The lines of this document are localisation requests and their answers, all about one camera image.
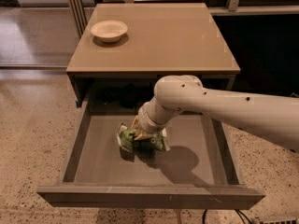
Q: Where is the white ceramic bowl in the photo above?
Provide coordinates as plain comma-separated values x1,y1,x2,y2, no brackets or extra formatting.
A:
91,21,128,43

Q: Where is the grey cabinet with glass top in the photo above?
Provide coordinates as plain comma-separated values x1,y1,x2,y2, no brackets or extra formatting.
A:
66,3,240,104

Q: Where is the black cable under cabinet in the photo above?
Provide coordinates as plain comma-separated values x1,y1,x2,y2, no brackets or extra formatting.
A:
201,208,253,224

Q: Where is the green jalapeno chip bag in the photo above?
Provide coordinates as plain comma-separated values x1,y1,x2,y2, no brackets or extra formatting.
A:
117,123,170,152

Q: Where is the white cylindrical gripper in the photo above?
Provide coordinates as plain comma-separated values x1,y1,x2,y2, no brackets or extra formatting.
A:
131,97,172,140

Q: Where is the metal window frame post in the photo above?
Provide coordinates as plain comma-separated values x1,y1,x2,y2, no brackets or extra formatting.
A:
68,0,87,37

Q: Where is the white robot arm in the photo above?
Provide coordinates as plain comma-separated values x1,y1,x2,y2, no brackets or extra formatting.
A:
133,75,299,152

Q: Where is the metal floor vent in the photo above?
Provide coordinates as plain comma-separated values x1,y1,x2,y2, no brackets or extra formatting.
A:
251,216,299,224

